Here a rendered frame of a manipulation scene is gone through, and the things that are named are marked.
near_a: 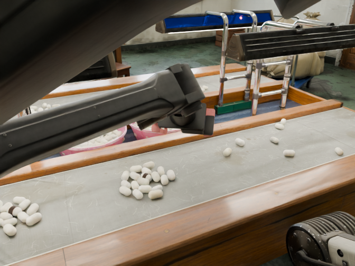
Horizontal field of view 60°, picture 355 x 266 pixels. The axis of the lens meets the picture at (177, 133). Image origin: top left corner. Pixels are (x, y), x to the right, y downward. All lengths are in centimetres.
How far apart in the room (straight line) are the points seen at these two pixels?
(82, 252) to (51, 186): 30
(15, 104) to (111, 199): 67
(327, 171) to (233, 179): 26
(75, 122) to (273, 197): 57
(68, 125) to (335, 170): 78
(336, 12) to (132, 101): 539
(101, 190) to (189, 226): 28
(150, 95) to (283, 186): 51
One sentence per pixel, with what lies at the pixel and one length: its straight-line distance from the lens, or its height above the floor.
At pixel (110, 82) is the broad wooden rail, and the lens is 167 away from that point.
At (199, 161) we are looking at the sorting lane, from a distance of 96.
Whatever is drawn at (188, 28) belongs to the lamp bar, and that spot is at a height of 106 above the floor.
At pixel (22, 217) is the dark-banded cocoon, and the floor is 76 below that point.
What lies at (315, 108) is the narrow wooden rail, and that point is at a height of 76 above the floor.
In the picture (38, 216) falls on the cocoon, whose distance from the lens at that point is 81.
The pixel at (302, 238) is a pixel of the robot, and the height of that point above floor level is 76.
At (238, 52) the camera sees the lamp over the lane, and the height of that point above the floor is 107.
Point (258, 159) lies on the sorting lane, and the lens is 101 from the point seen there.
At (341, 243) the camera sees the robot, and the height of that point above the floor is 81.
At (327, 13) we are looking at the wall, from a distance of 581.
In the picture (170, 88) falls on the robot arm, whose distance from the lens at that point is 48.
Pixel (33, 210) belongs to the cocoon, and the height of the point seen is 76.
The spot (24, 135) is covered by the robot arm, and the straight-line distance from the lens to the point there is 35.
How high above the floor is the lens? 125
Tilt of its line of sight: 27 degrees down
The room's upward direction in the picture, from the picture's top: straight up
